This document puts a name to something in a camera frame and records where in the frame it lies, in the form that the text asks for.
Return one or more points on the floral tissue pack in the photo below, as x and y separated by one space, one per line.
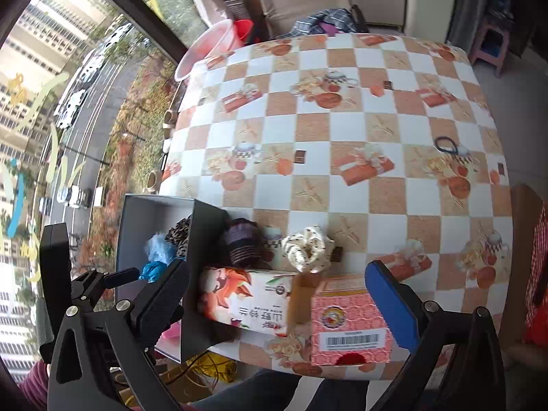
239 295

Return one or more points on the red plastic basin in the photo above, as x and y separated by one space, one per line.
244 30

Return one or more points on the cream polka dot scrunchie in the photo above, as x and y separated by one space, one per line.
306 248

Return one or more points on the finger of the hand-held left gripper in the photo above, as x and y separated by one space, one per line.
122 277

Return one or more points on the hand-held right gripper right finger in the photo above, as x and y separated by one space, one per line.
391 308

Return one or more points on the blue shoe cover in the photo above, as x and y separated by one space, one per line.
154 270

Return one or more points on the grey woven basket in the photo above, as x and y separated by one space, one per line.
236 8

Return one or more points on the leopard print scrunchie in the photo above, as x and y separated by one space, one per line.
180 233

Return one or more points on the purple black knitted hat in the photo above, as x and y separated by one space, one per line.
242 239

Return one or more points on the dark plaid cloth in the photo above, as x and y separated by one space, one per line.
338 19

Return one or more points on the pink plastic stool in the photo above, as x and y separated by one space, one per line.
492 30

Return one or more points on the pink plastic basin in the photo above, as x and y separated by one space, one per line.
205 49

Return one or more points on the checkered patterned tablecloth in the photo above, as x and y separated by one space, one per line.
342 128

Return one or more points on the white cardboard box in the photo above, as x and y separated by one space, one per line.
141 218

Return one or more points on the light blue fluffy scrunchie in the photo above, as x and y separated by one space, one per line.
157 245

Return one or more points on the yellow plastic bag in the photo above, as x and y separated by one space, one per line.
214 368

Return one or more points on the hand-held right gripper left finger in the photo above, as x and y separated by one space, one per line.
167 295

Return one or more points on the purple cloth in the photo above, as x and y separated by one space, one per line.
329 28

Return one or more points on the red white gingham cloth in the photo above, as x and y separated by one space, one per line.
538 261

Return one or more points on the beige folding chair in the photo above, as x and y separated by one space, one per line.
299 4

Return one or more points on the pink patterned carton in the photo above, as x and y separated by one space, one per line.
346 312

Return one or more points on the person's left forearm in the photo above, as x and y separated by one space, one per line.
34 383

